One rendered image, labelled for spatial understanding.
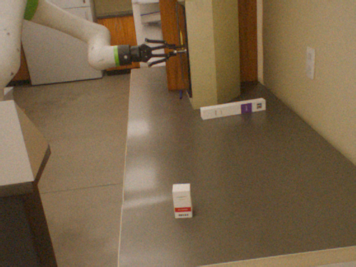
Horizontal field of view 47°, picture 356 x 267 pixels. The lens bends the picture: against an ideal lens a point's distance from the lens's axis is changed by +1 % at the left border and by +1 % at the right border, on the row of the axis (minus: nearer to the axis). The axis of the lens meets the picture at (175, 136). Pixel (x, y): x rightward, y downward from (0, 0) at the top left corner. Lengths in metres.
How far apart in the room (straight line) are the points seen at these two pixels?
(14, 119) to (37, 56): 5.61
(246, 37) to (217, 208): 1.28
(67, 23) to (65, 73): 5.03
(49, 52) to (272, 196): 5.98
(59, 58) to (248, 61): 4.95
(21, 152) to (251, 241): 0.77
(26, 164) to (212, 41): 0.91
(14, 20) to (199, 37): 0.73
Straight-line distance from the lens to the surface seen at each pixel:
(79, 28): 1.89
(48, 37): 6.83
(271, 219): 1.05
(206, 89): 1.82
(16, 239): 1.60
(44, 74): 6.96
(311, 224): 1.04
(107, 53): 1.83
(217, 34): 1.80
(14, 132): 1.35
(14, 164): 1.39
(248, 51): 2.21
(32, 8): 1.82
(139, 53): 1.83
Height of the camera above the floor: 1.53
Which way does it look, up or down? 22 degrees down
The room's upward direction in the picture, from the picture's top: 6 degrees counter-clockwise
